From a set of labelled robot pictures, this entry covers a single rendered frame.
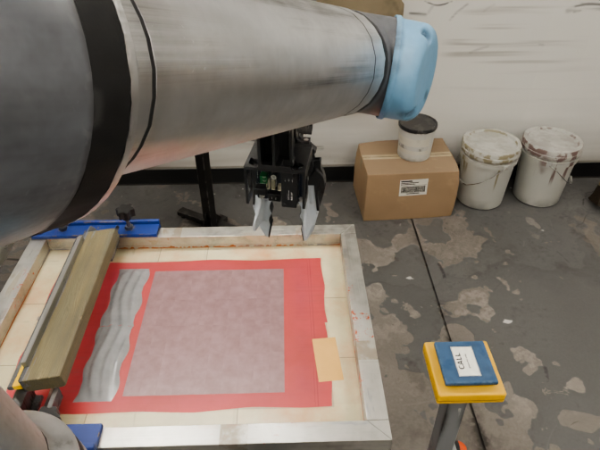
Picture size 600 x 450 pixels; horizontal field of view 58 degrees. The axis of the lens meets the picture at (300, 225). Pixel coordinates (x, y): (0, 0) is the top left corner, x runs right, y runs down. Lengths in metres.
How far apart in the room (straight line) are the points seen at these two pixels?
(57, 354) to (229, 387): 0.31
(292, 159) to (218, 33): 0.42
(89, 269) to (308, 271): 0.48
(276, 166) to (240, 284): 0.67
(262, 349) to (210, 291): 0.21
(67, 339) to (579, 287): 2.38
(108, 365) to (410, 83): 0.89
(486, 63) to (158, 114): 3.02
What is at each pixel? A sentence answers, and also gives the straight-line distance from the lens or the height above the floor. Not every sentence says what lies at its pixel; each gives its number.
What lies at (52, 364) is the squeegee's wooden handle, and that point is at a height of 1.06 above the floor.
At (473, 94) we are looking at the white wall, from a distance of 3.23.
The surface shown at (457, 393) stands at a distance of 1.10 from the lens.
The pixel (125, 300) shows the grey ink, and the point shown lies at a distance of 1.26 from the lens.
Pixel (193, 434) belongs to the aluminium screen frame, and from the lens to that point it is 0.99.
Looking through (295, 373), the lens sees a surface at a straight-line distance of 1.09.
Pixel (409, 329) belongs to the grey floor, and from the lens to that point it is 2.48.
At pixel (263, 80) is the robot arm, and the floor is 1.73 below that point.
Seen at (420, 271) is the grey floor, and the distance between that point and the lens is 2.75.
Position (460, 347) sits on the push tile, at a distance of 1.15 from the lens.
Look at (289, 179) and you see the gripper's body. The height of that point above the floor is 1.49.
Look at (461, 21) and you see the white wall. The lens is 3.05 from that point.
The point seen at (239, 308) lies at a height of 0.96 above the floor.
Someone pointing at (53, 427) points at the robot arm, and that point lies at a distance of 0.47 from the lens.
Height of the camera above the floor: 1.82
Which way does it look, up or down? 38 degrees down
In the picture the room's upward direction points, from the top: straight up
